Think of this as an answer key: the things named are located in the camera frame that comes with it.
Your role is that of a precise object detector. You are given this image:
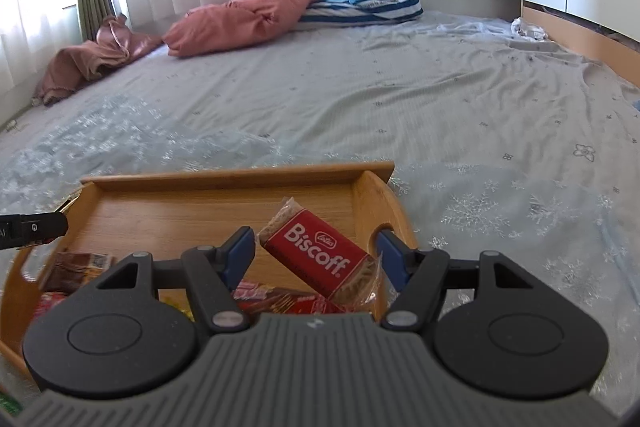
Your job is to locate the blue striped pillow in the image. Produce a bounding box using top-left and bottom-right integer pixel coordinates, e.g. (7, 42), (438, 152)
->
(299, 0), (425, 28)

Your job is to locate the orange brown snack packet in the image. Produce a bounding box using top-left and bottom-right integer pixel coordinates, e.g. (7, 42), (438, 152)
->
(47, 251), (117, 294)

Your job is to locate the wooden bed frame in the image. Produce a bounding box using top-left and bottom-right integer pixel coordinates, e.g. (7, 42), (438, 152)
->
(520, 2), (640, 84)

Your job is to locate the wooden tray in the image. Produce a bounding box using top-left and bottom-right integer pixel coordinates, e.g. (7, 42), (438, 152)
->
(0, 161), (419, 379)

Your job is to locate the dark red snack packet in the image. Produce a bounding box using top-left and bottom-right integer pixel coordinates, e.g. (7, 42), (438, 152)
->
(232, 279), (347, 316)

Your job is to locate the red biscuit packet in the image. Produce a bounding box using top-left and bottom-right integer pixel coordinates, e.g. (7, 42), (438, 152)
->
(256, 197), (386, 308)

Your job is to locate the grey bed sheet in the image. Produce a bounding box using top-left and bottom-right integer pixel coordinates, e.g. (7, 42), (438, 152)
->
(0, 9), (640, 188)

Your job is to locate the yellow snack packet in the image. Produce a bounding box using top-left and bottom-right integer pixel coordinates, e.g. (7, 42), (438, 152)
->
(160, 297), (197, 321)

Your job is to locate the red brown triangular snack packet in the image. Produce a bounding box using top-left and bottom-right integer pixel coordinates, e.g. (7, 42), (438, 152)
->
(32, 292), (69, 324)

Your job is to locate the pink pillow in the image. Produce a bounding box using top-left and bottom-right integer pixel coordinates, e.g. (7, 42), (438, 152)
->
(164, 0), (319, 58)

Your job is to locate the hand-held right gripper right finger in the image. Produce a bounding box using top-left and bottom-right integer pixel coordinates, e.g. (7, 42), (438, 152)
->
(375, 229), (539, 334)

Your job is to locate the white crumpled cloth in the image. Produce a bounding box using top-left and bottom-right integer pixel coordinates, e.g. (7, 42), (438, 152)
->
(510, 17), (552, 42)

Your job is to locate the green snack packet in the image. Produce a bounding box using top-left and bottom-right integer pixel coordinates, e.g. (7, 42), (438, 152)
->
(0, 394), (24, 419)

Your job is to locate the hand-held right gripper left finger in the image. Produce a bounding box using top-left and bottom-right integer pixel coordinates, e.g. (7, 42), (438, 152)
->
(94, 227), (255, 335)

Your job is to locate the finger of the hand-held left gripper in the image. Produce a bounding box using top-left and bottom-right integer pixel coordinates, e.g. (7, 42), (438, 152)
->
(0, 211), (71, 251)

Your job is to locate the mauve blanket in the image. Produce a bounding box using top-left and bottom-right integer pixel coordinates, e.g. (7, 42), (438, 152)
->
(32, 14), (164, 107)

